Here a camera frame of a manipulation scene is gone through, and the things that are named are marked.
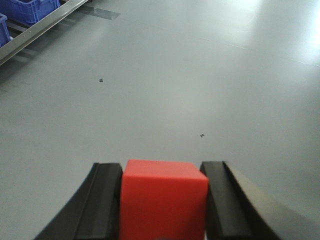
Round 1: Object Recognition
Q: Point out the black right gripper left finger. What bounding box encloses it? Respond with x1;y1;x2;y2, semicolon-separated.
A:
36;163;123;240

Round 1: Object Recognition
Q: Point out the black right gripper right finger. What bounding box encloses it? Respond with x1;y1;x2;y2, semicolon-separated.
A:
200;161;299;240

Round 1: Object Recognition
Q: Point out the red cube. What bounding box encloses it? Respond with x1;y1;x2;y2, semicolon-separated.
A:
118;159;209;240

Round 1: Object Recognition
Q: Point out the far blue side bin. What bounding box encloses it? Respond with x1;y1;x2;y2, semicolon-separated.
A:
0;13;11;47

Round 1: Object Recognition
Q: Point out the blue side bin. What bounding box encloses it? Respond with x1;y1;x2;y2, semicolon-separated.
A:
0;0;61;26
0;13;11;47

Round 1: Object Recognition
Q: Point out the near blue side bin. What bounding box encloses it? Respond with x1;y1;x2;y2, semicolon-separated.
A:
0;0;61;26

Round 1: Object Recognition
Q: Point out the steel rack rail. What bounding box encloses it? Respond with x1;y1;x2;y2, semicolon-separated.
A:
0;0;87;65

